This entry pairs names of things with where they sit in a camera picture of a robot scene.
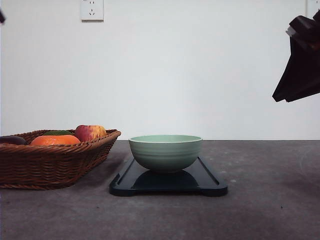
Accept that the dark teal rectangular tray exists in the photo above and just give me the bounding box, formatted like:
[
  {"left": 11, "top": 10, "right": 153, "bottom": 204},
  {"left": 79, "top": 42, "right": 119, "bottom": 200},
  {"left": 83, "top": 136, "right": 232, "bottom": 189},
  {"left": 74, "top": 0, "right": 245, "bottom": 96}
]
[{"left": 110, "top": 156, "right": 228, "bottom": 197}]

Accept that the red yellow apple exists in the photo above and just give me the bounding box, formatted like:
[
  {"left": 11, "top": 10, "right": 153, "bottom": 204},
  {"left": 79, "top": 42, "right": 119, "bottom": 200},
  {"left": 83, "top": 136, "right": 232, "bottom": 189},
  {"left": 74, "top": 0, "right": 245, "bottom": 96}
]
[{"left": 75, "top": 125, "right": 107, "bottom": 141}]

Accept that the white wall socket left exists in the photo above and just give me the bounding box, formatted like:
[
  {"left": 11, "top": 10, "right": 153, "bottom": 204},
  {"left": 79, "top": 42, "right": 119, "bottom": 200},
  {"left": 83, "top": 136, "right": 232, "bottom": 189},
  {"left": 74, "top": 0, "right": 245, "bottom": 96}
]
[{"left": 80, "top": 0, "right": 104, "bottom": 24}]

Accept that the brown wicker basket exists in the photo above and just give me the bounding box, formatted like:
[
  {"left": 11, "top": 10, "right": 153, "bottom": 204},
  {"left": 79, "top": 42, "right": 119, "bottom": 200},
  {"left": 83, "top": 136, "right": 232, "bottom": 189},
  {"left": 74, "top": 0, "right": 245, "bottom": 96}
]
[{"left": 0, "top": 129, "right": 121, "bottom": 190}]

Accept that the orange tangerine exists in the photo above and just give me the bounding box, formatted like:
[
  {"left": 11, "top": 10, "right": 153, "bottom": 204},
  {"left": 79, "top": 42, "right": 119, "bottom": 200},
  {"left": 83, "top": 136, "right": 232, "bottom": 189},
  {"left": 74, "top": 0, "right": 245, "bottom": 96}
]
[{"left": 31, "top": 135, "right": 81, "bottom": 146}]

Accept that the green leafy vegetable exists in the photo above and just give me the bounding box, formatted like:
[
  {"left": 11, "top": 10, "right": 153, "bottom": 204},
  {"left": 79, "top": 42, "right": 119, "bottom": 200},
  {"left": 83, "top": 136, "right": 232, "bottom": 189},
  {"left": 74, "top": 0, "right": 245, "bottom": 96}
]
[{"left": 43, "top": 130, "right": 73, "bottom": 136}]

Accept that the dark purple eggplant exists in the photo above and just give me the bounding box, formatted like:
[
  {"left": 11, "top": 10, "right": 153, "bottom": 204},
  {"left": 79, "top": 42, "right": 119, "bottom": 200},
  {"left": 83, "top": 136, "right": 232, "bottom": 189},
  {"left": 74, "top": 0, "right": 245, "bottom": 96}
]
[{"left": 0, "top": 135, "right": 27, "bottom": 145}]

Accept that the light green ceramic bowl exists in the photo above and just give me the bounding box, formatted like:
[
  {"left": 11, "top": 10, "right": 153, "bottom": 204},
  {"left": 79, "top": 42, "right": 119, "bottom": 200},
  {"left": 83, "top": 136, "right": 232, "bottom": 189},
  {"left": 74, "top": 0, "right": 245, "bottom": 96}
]
[{"left": 128, "top": 134, "right": 203, "bottom": 173}]

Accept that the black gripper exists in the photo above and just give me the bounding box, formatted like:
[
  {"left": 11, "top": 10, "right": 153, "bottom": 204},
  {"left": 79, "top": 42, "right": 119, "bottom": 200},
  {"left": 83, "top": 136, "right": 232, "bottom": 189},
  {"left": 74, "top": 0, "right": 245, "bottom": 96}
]
[
  {"left": 0, "top": 11, "right": 5, "bottom": 24},
  {"left": 272, "top": 9, "right": 320, "bottom": 103}
]

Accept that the white wall socket right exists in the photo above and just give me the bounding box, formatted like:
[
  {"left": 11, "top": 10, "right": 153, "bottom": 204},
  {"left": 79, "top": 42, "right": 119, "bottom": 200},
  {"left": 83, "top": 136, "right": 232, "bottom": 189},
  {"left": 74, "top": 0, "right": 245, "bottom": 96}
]
[{"left": 306, "top": 0, "right": 320, "bottom": 18}]

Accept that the white wall socket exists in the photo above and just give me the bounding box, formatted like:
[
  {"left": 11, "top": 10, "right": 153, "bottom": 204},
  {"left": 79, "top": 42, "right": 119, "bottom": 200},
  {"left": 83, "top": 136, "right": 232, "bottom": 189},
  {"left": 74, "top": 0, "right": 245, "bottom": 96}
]
[
  {"left": 306, "top": 0, "right": 320, "bottom": 18},
  {"left": 80, "top": 0, "right": 104, "bottom": 24}
]

